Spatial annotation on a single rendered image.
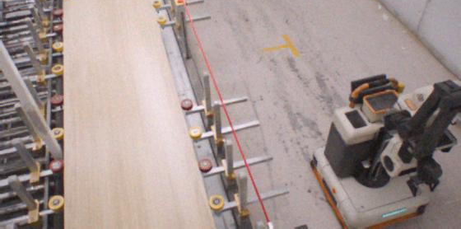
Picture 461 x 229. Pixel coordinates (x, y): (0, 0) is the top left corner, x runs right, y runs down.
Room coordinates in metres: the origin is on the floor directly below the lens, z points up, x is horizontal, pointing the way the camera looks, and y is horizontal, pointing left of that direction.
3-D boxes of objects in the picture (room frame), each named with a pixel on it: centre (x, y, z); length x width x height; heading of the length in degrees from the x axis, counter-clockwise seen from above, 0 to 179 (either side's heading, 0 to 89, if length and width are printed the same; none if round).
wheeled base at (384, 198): (1.62, -1.02, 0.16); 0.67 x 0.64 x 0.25; 15
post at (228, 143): (1.30, 0.01, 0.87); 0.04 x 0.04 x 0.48; 15
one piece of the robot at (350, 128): (1.71, -0.99, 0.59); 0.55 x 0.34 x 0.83; 105
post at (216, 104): (1.54, 0.08, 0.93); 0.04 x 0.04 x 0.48; 15
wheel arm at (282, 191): (1.11, -0.10, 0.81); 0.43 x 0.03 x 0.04; 105
